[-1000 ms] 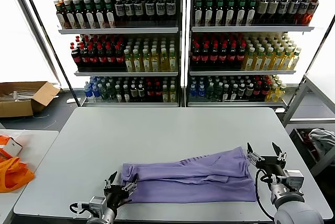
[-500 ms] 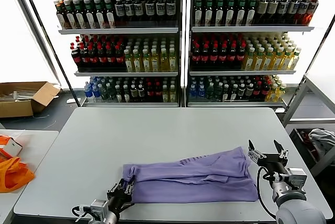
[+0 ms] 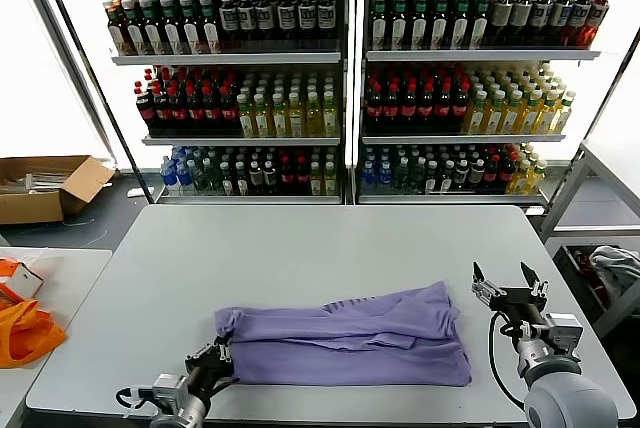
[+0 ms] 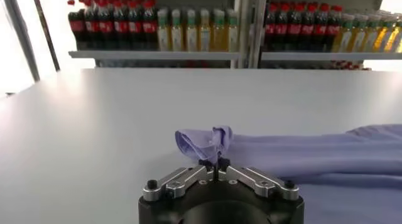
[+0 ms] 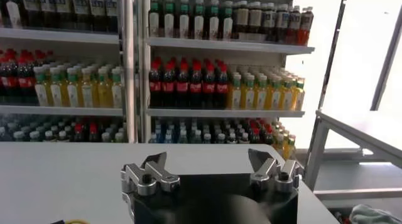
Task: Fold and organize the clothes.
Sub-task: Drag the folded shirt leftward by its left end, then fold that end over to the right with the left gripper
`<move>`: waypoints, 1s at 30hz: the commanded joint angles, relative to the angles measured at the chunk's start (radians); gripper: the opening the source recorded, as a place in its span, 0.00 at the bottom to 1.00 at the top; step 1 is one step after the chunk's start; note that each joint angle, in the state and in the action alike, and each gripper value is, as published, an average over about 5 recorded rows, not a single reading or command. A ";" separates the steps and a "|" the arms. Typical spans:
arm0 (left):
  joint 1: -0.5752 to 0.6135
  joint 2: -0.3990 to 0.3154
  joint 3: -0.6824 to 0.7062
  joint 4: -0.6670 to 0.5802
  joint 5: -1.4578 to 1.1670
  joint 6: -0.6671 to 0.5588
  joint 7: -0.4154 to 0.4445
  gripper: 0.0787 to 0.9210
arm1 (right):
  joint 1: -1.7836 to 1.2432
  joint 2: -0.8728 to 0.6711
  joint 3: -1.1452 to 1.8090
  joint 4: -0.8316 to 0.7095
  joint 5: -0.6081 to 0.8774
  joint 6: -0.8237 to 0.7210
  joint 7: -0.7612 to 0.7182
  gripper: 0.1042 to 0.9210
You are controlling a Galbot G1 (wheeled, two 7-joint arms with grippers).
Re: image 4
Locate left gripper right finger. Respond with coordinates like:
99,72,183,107
216,157,300,201

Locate grey window pillar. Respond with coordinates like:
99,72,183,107
0,0,41,83

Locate purple t-shirt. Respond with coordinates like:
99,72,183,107
175,124,402,224

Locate black diagonal pole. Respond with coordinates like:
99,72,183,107
31,0,61,72

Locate grey metal shelving unit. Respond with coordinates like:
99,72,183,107
251,0,402,71
68,0,249,69

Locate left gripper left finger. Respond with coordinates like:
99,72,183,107
141,158,216,203

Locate red cap cola bottle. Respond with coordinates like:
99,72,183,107
113,0,129,51
276,4,289,52
84,0,100,51
264,4,277,52
313,4,328,52
301,4,315,52
99,0,114,51
68,0,86,51
128,0,144,51
143,0,158,51
327,5,342,52
288,4,302,52

